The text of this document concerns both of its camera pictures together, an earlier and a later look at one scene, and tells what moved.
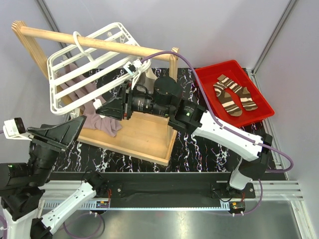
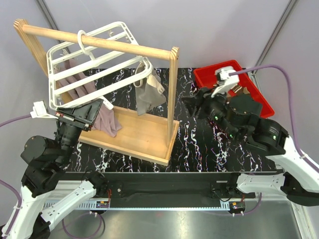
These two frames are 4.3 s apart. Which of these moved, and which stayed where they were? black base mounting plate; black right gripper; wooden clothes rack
Moved: black right gripper
Stayed: black base mounting plate; wooden clothes rack
